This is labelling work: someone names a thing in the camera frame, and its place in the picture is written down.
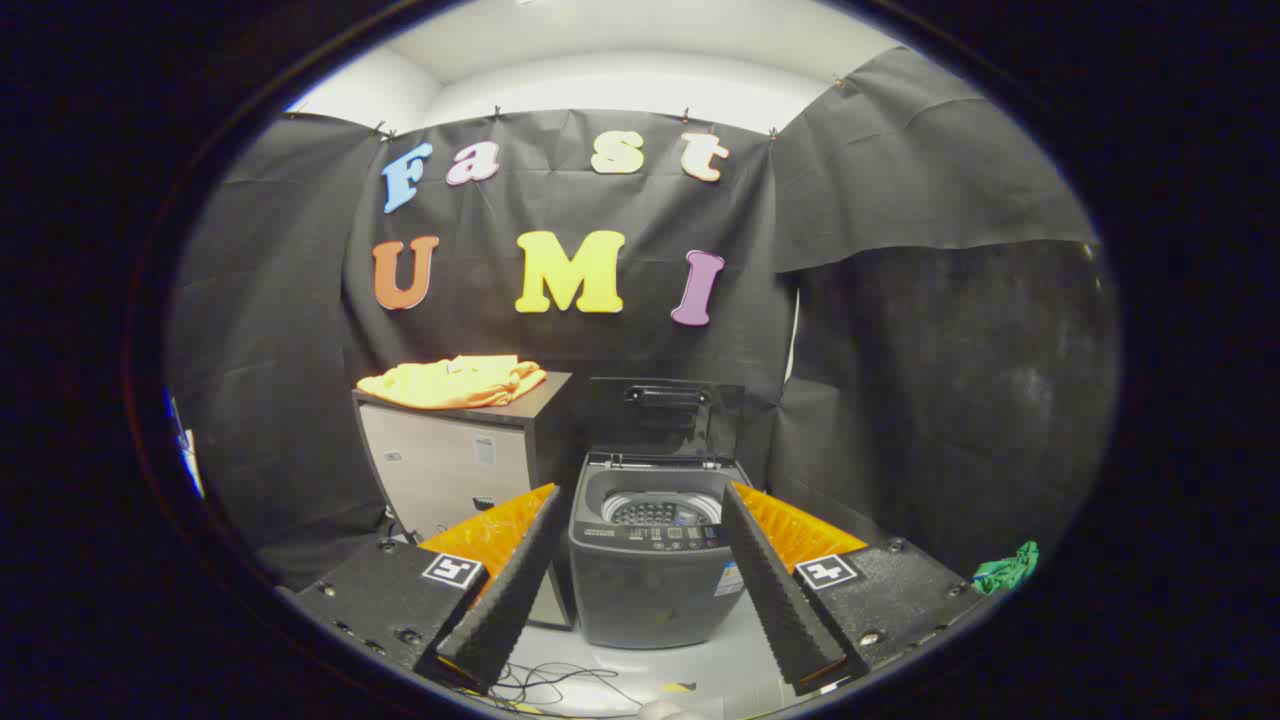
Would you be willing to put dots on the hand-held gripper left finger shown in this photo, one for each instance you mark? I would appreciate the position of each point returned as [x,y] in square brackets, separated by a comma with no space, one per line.
[510,590]

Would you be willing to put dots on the dark grey washing machine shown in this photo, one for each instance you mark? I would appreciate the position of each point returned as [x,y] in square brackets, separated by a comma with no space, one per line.
[650,600]

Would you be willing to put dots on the orange polo shirt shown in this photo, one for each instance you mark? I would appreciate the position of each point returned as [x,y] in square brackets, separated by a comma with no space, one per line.
[450,385]

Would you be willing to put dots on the grey cabinet with dark top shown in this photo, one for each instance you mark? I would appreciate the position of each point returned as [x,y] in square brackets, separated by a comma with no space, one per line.
[440,460]

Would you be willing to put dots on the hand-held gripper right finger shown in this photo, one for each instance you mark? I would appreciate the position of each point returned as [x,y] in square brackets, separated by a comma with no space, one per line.
[775,590]

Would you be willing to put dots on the pale blue white object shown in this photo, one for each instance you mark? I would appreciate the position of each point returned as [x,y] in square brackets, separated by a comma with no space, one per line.
[188,450]

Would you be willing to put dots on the green cloth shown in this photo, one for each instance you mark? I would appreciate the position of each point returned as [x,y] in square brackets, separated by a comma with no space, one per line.
[1005,572]

